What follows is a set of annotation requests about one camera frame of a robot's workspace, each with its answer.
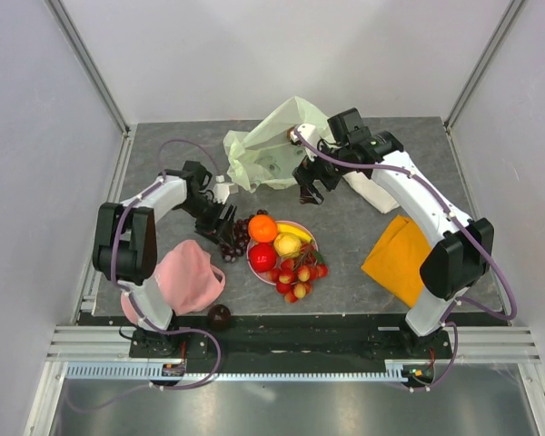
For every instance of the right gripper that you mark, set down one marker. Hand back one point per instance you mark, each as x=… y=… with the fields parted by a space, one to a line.
x=306 y=173

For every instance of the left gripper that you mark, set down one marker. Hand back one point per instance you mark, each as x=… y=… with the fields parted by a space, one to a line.
x=217 y=228

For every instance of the dark grape bunch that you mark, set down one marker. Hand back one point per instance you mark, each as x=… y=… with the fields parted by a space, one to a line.
x=241 y=238

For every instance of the orange fake fruit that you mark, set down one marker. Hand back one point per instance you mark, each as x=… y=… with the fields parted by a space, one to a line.
x=262 y=228

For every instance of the yellow fake banana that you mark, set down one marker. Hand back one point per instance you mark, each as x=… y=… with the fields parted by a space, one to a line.
x=293 y=229

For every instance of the red fake apple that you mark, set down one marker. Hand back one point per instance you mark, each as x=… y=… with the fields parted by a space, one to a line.
x=262 y=257

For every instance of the yellow fake pear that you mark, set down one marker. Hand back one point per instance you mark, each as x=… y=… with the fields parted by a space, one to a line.
x=287 y=245

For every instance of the translucent green plastic bag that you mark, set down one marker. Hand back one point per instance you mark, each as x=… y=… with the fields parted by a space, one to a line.
x=265 y=155

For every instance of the red strawberry bunch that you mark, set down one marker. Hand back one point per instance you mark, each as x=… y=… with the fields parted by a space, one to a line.
x=293 y=277

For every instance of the dark purple fake plum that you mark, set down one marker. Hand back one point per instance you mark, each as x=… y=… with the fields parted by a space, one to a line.
x=219 y=318

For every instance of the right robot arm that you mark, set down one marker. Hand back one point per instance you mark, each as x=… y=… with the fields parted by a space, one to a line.
x=459 y=245

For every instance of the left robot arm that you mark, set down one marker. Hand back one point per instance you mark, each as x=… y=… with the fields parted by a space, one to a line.
x=125 y=242

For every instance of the white folded towel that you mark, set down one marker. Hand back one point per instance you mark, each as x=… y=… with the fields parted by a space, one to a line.
x=371 y=192

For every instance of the pink plate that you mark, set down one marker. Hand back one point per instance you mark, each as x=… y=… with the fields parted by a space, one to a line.
x=265 y=276

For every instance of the pink baseball cap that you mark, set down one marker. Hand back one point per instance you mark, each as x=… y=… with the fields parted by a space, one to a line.
x=183 y=281

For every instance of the orange folded cloth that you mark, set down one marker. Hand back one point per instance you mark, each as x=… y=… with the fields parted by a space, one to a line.
x=395 y=260

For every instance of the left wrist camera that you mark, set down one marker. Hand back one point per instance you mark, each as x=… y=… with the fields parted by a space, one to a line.
x=223 y=189

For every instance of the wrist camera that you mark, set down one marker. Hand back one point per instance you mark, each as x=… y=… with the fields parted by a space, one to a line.
x=223 y=189
x=304 y=133

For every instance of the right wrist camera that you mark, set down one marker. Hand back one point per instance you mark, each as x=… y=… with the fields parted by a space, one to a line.
x=304 y=133

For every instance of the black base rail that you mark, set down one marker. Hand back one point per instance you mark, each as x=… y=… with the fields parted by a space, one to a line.
x=373 y=337

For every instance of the white cable duct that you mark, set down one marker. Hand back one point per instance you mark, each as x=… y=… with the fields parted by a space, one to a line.
x=167 y=372

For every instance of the left aluminium frame post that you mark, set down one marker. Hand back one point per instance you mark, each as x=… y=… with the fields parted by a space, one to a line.
x=75 y=40

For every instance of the aluminium frame post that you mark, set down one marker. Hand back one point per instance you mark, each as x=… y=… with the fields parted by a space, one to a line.
x=489 y=52
x=75 y=40

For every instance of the right aluminium frame post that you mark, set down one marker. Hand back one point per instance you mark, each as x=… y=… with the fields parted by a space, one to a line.
x=489 y=52

